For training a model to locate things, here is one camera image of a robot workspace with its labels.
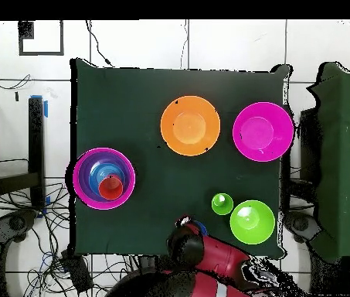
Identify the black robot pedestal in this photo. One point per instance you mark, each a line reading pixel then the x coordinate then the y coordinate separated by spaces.
pixel 146 263

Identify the orange-red plastic cup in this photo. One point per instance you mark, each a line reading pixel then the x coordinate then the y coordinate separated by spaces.
pixel 110 188

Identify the green plastic bowl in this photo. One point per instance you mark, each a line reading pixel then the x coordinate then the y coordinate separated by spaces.
pixel 255 229

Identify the pink plastic bowl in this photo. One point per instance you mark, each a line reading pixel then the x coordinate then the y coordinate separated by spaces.
pixel 76 182
pixel 261 130

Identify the green plastic cup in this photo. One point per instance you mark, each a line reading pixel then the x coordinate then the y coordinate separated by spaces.
pixel 224 207

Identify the translucent blue bowl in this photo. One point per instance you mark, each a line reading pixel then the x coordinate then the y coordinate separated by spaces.
pixel 103 171

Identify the orange plastic bowl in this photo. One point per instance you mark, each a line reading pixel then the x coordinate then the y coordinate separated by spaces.
pixel 190 126

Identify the black stand with blue tape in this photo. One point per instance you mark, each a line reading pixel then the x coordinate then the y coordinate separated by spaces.
pixel 36 139

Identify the black power adapter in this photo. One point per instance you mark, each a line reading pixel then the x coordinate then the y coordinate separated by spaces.
pixel 77 272

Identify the black square floor frame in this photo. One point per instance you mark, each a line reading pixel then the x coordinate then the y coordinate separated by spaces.
pixel 26 31

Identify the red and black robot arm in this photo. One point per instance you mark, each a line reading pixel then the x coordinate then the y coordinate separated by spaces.
pixel 218 256

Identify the purple plastic bowl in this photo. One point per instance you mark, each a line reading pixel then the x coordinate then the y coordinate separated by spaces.
pixel 83 182

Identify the black pedestal foot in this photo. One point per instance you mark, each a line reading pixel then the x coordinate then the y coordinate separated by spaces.
pixel 298 224
pixel 17 222

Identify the dark blue bowl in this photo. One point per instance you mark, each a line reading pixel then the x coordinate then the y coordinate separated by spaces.
pixel 203 227

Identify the dark green tablecloth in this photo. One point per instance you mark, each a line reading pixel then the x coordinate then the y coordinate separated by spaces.
pixel 125 102

